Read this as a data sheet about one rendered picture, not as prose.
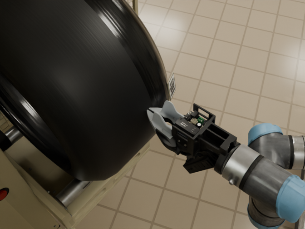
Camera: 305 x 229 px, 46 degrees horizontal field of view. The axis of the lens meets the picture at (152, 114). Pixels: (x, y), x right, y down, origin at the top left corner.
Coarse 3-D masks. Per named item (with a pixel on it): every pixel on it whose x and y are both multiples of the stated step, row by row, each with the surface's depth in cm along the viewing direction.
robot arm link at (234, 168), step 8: (232, 152) 66; (240, 152) 65; (248, 152) 66; (256, 152) 66; (232, 160) 65; (240, 160) 65; (248, 160) 64; (224, 168) 66; (232, 168) 65; (240, 168) 64; (248, 168) 71; (224, 176) 67; (232, 176) 66; (240, 176) 64; (232, 184) 66
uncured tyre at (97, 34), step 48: (0, 0) 67; (48, 0) 68; (96, 0) 71; (0, 48) 66; (48, 48) 65; (96, 48) 69; (144, 48) 75; (0, 96) 103; (48, 96) 66; (96, 96) 69; (144, 96) 77; (48, 144) 109; (96, 144) 73; (144, 144) 91
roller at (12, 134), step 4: (12, 128) 113; (8, 132) 112; (12, 132) 113; (16, 132) 113; (8, 136) 112; (12, 136) 112; (16, 136) 113; (20, 136) 114; (12, 140) 112; (16, 140) 114; (12, 144) 113; (8, 148) 113
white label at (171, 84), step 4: (172, 72) 84; (172, 76) 84; (168, 80) 83; (172, 80) 85; (168, 84) 82; (172, 84) 85; (168, 88) 83; (172, 88) 86; (168, 92) 84; (172, 92) 87
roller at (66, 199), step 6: (72, 180) 105; (78, 180) 104; (66, 186) 104; (72, 186) 103; (78, 186) 103; (84, 186) 104; (60, 192) 102; (66, 192) 102; (72, 192) 102; (78, 192) 103; (60, 198) 101; (66, 198) 101; (72, 198) 102; (66, 204) 102
